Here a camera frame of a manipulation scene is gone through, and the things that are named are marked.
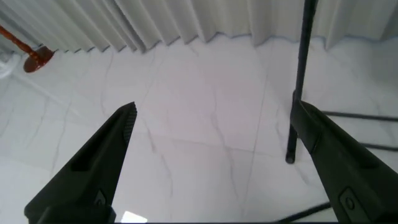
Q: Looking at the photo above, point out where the black cable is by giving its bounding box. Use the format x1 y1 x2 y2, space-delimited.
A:
275 202 332 223

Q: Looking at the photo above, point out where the black clothes rack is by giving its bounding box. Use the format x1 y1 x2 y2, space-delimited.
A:
285 0 398 164

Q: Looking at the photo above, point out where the white curtain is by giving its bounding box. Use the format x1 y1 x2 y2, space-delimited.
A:
0 0 398 54

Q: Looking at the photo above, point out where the red-brown floor stand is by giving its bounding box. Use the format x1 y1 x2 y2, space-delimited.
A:
0 24 55 74

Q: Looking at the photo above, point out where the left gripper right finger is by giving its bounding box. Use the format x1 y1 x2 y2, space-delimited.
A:
289 99 398 224

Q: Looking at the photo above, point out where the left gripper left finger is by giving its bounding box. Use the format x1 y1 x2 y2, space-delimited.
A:
24 101 138 224

